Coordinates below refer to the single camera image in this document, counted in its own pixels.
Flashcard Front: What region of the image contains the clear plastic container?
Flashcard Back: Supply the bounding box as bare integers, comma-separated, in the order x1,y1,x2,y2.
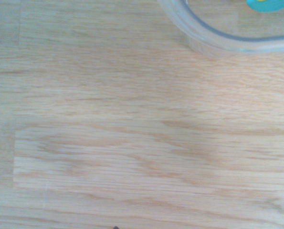
157,0,284,56

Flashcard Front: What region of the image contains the teal and yellow protein bar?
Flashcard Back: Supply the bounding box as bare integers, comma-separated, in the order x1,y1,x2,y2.
246,0,284,13

